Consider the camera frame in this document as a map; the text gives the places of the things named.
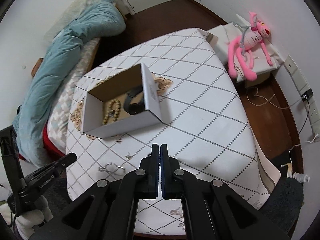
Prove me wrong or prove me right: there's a black fitness band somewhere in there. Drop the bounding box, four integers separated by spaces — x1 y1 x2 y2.
123 85 146 116

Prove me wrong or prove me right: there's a wooden bead bracelet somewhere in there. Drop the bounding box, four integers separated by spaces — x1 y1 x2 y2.
101 99 122 126

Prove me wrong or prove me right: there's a red blanket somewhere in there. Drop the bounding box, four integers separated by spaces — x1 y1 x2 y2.
18 125 66 160

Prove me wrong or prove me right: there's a white patterned tablecloth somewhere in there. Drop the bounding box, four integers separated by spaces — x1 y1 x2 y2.
65 28 281 235

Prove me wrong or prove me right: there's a grey white patterned pillow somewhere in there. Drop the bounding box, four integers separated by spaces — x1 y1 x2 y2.
47 37 101 155

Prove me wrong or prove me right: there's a white cardboard box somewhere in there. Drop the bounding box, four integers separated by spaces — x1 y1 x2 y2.
81 63 162 139

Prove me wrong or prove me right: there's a pink panther plush toy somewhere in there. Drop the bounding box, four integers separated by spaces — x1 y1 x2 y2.
228 12 273 81

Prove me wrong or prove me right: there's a white power strip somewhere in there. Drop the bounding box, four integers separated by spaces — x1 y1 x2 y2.
284 55 319 140

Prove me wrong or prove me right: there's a black charger plug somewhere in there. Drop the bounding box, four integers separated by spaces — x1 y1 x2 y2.
301 88 313 101

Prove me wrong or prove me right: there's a teal duvet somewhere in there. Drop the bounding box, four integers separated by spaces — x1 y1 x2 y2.
12 0 125 167

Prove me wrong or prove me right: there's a beige cable on floor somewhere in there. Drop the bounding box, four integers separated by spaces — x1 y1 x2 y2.
247 87 301 110

